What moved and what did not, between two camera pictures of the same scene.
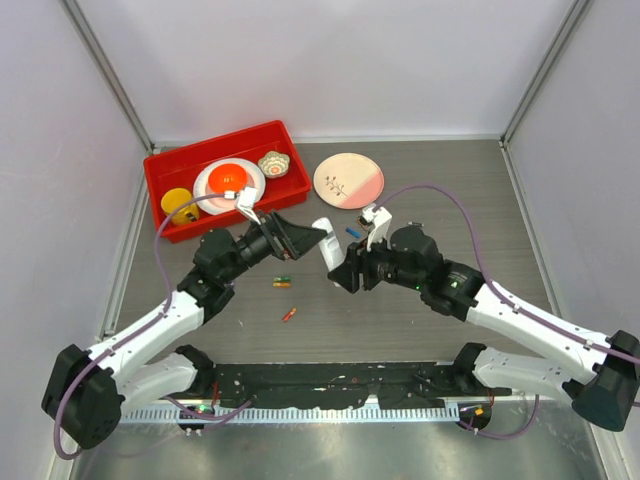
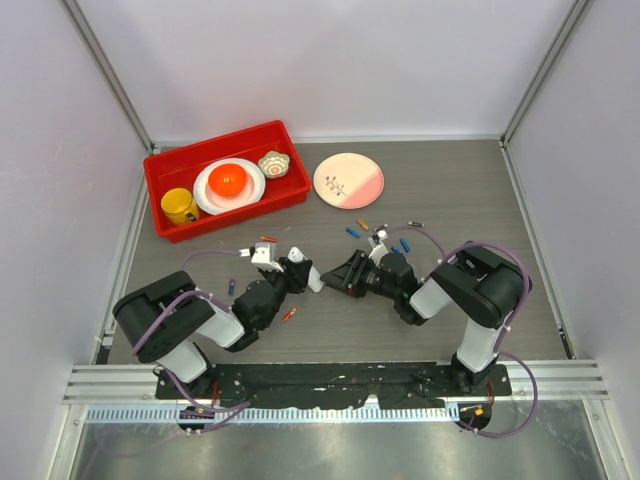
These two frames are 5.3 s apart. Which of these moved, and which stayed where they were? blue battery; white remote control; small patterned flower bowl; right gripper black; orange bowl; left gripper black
Moved: left gripper black; white remote control
Stayed: orange bowl; blue battery; small patterned flower bowl; right gripper black
